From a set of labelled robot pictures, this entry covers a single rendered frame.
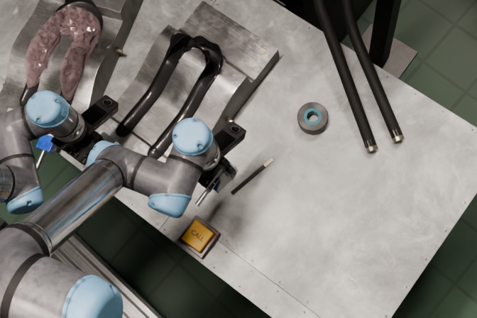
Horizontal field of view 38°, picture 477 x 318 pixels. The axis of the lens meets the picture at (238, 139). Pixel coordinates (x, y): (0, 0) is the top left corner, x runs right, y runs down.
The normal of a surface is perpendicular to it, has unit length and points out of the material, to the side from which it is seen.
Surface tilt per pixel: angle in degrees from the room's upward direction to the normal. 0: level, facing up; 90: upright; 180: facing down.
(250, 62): 0
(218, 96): 25
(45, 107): 1
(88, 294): 37
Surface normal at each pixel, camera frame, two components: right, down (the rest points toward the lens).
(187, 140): -0.11, -0.28
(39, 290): -0.04, -0.47
